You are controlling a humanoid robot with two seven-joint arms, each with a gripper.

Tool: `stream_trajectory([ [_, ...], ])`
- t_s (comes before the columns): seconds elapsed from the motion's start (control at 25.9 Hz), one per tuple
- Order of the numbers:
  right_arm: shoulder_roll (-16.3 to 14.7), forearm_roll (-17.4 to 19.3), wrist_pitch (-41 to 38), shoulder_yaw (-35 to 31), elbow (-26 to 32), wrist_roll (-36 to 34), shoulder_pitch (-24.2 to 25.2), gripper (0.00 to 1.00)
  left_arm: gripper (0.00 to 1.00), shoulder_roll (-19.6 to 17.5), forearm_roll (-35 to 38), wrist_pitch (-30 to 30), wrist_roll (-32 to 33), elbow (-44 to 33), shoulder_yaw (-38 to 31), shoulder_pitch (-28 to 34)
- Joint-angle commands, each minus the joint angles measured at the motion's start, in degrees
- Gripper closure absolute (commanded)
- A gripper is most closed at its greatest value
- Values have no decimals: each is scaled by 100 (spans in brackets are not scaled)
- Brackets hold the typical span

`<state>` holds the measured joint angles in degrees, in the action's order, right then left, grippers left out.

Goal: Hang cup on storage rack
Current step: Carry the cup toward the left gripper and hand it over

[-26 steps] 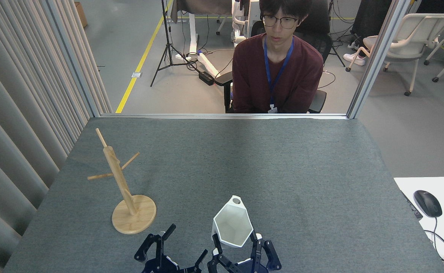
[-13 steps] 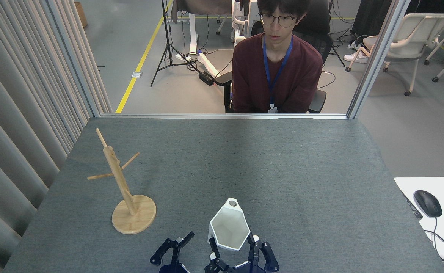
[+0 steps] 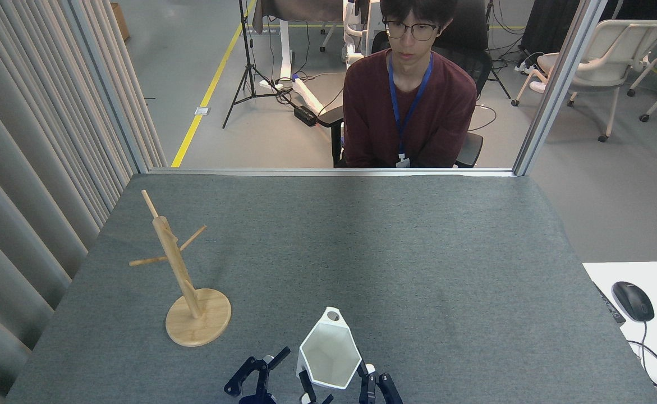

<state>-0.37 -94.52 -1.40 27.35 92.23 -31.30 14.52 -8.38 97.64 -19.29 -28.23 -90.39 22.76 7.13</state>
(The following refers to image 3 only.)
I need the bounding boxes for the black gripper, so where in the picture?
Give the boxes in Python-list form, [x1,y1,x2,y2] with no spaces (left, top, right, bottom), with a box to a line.
[224,346,405,404]

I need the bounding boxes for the white hexagonal cup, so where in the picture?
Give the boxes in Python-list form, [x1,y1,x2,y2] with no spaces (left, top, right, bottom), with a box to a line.
[296,306,362,390]

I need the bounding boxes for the wooden cup storage rack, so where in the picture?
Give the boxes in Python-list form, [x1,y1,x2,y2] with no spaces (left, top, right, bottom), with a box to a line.
[129,190,232,347]

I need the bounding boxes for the black power strip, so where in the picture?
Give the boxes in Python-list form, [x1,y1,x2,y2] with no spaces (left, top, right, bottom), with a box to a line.
[294,105,319,127]

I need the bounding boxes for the person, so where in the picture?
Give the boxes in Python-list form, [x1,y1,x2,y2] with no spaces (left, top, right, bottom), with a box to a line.
[335,0,477,168]

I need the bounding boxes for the flat black device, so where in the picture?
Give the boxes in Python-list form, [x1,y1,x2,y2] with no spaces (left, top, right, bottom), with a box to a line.
[594,282,626,325]

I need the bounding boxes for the white desk leg stand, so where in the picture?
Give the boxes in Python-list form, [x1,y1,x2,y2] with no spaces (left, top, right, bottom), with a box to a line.
[259,20,326,116]

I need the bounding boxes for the black computer mouse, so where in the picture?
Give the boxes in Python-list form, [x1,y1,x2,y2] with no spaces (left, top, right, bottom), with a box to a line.
[612,281,655,323]

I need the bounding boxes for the beige pleated curtain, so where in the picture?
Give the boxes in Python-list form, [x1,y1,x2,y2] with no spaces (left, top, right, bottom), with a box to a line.
[0,0,167,404]

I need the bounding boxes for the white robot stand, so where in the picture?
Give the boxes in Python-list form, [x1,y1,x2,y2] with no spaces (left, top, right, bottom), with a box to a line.
[342,0,382,71]

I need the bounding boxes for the black office chair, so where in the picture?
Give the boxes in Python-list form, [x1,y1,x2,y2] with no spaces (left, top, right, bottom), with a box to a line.
[318,0,494,168]

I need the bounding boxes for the person's glasses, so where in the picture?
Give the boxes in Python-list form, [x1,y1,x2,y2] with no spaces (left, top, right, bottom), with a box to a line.
[382,20,442,42]

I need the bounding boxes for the cardboard box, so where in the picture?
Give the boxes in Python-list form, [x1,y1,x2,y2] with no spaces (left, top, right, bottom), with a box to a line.
[111,3,131,42]

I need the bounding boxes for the white office chair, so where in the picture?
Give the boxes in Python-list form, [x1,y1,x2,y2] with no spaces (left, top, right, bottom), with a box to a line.
[511,20,657,143]

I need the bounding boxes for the silver frame rail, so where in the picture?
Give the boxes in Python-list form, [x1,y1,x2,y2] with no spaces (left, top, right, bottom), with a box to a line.
[148,167,515,178]

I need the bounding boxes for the blue lanyard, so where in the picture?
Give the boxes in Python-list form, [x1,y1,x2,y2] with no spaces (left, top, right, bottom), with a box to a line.
[388,52,434,157]

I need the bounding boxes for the black camera tripod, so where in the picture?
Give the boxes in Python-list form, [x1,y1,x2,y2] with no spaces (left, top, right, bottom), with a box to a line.
[222,0,295,130]

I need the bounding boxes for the silver frame post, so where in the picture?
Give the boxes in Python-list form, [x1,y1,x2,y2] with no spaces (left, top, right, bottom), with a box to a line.
[512,0,609,177]
[67,0,149,175]

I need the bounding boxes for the black mouse cable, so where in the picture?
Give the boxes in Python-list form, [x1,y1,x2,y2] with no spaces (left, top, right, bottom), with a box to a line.
[627,321,657,393]

